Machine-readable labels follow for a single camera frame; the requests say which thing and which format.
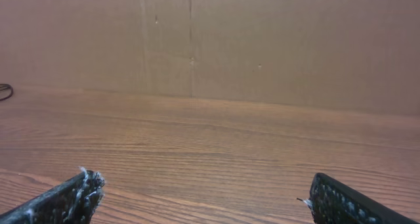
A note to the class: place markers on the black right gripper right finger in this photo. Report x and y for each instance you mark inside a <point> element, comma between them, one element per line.
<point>332,202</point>

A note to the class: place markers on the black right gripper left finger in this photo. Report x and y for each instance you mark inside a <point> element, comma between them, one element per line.
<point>71,202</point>

